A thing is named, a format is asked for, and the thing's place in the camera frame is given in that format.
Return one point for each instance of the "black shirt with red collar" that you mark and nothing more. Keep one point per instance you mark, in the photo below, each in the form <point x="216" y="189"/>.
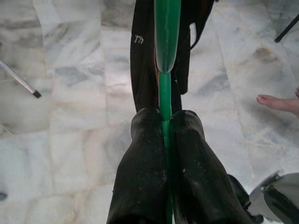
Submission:
<point x="142" y="70"/>

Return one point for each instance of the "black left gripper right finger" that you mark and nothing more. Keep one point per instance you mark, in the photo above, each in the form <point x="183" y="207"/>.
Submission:
<point x="198" y="182"/>

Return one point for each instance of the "black folding chair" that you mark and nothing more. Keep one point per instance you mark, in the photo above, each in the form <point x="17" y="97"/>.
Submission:
<point x="287" y="28"/>

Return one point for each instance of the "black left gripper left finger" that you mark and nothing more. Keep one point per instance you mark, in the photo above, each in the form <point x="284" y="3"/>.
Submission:
<point x="140" y="175"/>

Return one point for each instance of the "green plastic hanger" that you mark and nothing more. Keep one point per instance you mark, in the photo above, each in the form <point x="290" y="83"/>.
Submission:
<point x="167" y="46"/>

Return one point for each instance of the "silver metal clothes rack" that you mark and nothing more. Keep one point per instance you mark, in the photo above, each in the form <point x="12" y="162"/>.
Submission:
<point x="18" y="77"/>

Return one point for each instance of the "person bare foot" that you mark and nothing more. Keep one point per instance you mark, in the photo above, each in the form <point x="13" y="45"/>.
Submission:
<point x="280" y="103"/>

